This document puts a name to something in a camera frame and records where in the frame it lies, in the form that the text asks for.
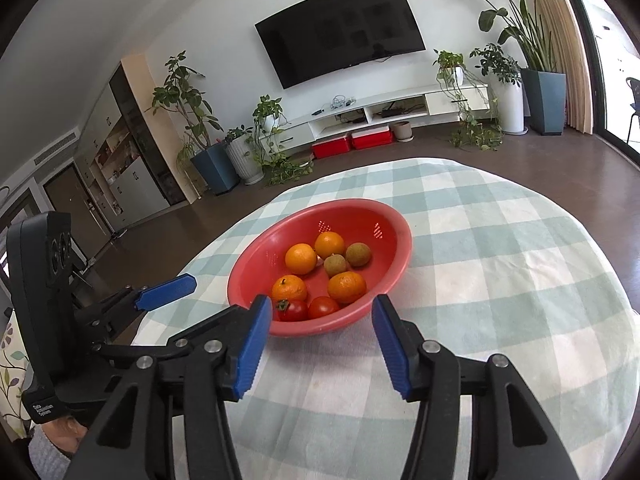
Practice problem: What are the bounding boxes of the large-leaf plant grey-blue pot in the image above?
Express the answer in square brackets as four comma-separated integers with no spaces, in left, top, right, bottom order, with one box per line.
[431,0,568,136]

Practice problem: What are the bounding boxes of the black framed glass door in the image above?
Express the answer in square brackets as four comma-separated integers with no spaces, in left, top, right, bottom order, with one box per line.
[550,0,640,161]

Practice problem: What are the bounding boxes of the beige curtain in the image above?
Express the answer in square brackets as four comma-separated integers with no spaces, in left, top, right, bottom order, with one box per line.
[515,0,596,136]

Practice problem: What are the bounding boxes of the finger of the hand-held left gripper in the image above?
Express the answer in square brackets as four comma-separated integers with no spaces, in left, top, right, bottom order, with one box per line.
[75,273,197,333]
[92,305,253,361]

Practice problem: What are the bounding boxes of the trailing pothos with floor vines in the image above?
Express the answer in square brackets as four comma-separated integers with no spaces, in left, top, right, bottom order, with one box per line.
[250,95,316,187]

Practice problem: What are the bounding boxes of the red storage box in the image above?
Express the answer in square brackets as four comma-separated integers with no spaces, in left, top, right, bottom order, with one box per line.
[351,127,392,151]
[312,136,352,160]

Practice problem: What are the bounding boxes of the trailing pothos in white pot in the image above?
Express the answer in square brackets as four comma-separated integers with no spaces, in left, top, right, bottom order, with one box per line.
[432,50,503,152]

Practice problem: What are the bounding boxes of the tall wooden wall cabinet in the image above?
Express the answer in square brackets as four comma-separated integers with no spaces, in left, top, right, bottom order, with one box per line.
[75,57,208,231]

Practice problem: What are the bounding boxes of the black balcony chair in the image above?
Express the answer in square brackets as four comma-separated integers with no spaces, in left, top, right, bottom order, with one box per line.
[625,77,640,143]

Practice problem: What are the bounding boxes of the black wall television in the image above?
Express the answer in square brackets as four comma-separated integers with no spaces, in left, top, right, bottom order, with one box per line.
[255,0,427,90]

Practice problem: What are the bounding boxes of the person's left forearm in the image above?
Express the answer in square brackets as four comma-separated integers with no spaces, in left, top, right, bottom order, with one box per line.
[27,415,87,480]

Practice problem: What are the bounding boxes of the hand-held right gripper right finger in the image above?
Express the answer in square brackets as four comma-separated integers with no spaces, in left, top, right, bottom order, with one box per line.
[371,294,581,480]

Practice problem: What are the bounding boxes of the green checked tablecloth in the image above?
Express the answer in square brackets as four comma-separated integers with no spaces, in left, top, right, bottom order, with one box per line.
[131,157,628,480]

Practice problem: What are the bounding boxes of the plant in white ribbed pot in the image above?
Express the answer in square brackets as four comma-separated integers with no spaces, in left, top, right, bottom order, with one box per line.
[222,125,266,185]

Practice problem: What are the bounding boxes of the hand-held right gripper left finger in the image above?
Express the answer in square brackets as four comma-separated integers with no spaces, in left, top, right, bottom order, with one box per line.
[62,294,273,480]

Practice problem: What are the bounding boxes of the orange with stem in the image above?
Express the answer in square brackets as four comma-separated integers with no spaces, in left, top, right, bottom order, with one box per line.
[271,275,308,307]

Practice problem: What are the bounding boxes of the tall leafy plant blue pot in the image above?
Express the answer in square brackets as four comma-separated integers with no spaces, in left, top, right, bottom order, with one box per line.
[150,51,241,196]

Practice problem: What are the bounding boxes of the bushy plant tall white pot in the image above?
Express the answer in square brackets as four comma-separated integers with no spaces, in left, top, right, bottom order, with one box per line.
[470,44,526,136]

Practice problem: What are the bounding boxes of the white floral tablecloth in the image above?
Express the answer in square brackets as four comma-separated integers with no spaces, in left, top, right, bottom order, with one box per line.
[0,324,31,436]

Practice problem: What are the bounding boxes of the white television cabinet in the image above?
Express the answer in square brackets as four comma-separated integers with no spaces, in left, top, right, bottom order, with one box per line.
[272,82,491,154]

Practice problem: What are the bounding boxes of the red plastic colander bowl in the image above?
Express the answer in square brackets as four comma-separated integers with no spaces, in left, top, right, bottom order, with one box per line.
[227,198,413,337]

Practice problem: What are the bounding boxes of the brown entry door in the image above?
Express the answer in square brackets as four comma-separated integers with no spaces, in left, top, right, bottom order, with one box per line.
[42,164,113,241]

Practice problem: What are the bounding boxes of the red tomato with green calyx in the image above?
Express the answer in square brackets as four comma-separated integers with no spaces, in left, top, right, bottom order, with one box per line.
[275,299,309,322]

